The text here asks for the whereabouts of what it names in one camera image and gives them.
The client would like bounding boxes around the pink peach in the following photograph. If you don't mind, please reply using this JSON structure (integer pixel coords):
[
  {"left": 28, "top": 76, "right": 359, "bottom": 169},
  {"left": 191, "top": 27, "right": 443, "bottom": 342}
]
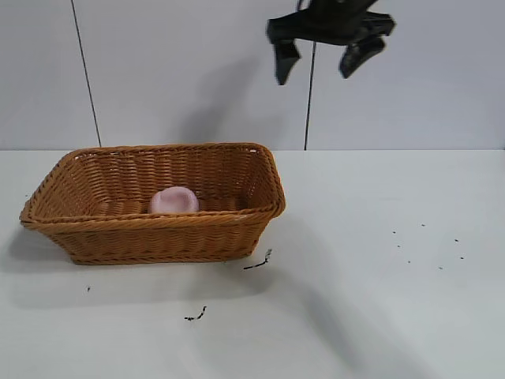
[{"left": 148, "top": 187, "right": 200, "bottom": 215}]

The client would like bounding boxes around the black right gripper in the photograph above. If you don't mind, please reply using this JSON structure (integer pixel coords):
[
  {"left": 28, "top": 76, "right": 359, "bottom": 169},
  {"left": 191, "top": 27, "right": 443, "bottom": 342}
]
[{"left": 267, "top": 0, "right": 398, "bottom": 86}]

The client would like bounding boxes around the brown woven wicker basket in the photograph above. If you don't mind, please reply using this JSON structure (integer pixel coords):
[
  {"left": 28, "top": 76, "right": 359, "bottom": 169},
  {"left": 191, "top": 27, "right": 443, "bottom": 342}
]
[{"left": 19, "top": 142, "right": 288, "bottom": 265}]

